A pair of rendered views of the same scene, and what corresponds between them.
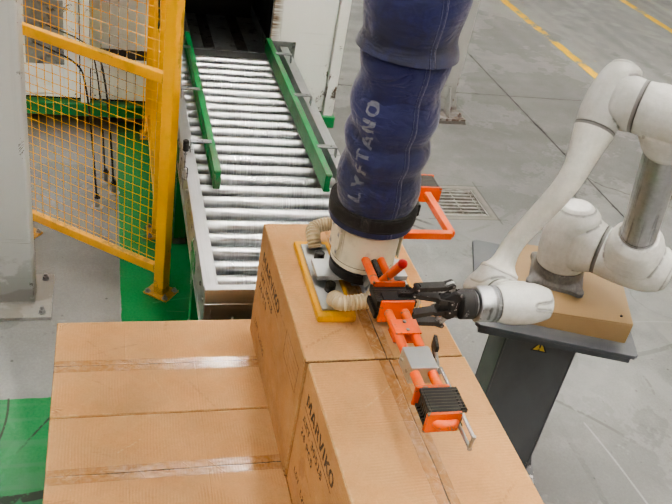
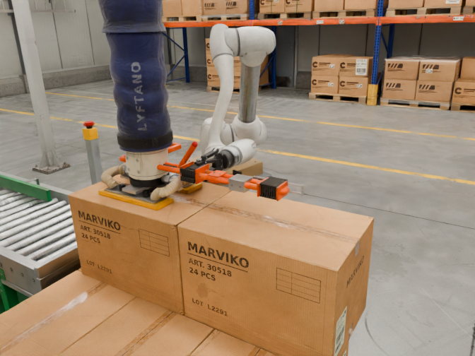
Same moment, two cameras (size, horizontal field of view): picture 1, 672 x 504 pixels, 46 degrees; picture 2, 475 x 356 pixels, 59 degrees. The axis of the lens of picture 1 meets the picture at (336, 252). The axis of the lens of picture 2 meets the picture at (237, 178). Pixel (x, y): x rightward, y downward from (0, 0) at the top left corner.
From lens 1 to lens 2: 89 cm
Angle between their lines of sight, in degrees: 36
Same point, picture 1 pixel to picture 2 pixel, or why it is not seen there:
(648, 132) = (248, 49)
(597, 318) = (248, 167)
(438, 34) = (157, 9)
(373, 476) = (268, 240)
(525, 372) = not seen: hidden behind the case
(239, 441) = (141, 319)
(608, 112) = (227, 46)
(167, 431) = (93, 345)
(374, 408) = (231, 221)
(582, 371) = not seen: hidden behind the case
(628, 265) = (251, 132)
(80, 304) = not seen: outside the picture
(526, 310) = (249, 149)
